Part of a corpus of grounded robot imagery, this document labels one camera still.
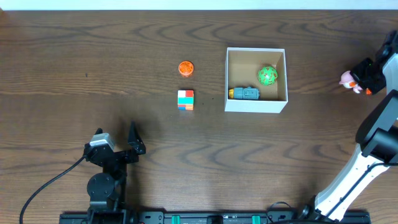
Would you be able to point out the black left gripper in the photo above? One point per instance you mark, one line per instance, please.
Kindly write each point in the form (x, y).
(116, 156)

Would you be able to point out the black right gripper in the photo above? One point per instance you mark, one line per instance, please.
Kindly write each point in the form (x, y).
(357, 71)

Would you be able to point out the multicoloured block cube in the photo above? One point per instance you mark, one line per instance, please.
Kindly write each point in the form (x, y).
(185, 99)

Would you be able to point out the green polyhedral dice ball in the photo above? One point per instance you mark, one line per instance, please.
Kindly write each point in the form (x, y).
(267, 75)

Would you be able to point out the grey yellow toy truck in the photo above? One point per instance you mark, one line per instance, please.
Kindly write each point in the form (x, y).
(241, 93)

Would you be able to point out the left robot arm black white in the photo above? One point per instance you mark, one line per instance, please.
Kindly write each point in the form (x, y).
(107, 189)

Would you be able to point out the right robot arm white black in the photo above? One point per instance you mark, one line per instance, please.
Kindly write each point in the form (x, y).
(376, 139)

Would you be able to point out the orange round gear toy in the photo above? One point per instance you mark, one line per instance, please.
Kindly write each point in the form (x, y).
(186, 68)

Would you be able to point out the white cardboard box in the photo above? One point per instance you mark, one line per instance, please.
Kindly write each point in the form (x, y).
(242, 66)

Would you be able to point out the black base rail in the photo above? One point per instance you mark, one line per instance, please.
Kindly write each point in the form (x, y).
(276, 216)

